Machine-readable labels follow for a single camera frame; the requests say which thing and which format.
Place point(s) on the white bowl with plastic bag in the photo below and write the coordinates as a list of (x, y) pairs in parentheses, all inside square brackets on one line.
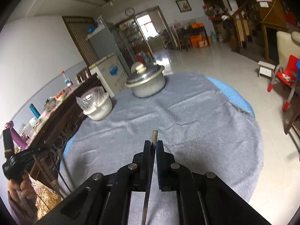
[(95, 103)]

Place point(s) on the round wall clock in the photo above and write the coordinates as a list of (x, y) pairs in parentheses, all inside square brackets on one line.
[(129, 12)]

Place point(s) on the purple thermos bottle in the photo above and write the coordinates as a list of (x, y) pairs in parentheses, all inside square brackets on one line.
[(15, 136)]

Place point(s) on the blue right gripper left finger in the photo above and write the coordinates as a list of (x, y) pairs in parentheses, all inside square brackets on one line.
[(146, 164)]

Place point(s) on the person's left hand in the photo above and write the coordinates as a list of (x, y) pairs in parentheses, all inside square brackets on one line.
[(25, 188)]

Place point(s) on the blue thermos bottle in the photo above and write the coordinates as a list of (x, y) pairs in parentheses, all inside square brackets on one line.
[(34, 111)]

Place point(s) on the grey table cloth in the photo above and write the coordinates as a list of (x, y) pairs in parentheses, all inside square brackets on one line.
[(205, 128)]

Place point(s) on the grey refrigerator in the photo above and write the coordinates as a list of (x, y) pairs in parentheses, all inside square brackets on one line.
[(106, 39)]

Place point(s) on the carved wooden sideboard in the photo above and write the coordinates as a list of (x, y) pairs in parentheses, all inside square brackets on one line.
[(54, 134)]

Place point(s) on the aluminium pot with lid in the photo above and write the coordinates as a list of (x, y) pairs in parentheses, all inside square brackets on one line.
[(146, 79)]

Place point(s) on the clear plastic bottle red cap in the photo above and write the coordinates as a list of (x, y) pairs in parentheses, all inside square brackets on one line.
[(67, 80)]

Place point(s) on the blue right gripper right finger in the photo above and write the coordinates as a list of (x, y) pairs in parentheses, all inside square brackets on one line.
[(161, 165)]

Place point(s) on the small white step stool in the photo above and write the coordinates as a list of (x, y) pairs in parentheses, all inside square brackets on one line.
[(265, 69)]

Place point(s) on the red child chair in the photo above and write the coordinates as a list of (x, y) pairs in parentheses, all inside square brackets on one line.
[(288, 77)]

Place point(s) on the framed wall picture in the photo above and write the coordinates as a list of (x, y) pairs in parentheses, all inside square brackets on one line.
[(183, 5)]

